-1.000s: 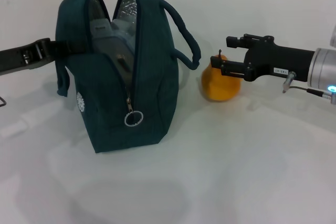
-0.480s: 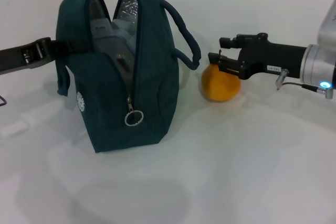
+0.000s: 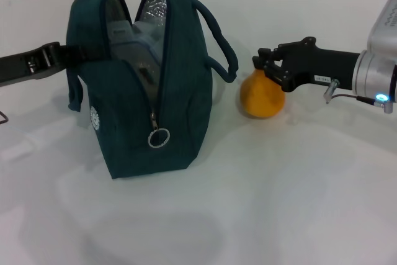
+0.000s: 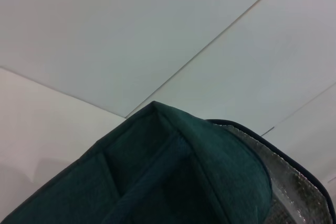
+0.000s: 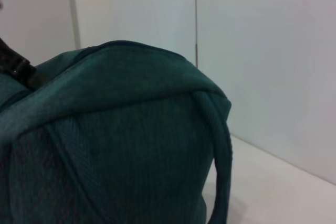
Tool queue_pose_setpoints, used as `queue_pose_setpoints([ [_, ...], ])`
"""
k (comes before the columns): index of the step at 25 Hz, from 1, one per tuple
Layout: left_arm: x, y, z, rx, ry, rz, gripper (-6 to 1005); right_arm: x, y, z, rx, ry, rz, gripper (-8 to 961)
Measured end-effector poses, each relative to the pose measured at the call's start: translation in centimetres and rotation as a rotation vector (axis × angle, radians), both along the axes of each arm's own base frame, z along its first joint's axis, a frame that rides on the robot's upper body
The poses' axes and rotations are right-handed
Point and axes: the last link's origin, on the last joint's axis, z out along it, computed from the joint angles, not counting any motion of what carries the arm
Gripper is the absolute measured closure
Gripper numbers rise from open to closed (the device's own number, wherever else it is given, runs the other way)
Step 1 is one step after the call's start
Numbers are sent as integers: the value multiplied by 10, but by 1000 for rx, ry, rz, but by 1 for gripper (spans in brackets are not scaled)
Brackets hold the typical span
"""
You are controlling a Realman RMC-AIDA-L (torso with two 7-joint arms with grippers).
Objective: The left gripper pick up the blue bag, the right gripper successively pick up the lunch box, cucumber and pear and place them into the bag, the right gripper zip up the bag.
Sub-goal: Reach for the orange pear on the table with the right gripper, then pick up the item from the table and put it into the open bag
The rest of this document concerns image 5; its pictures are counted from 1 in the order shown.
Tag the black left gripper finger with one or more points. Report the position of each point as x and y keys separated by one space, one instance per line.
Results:
x=18 y=68

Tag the teal insulated lunch bag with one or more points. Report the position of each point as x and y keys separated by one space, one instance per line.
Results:
x=118 y=142

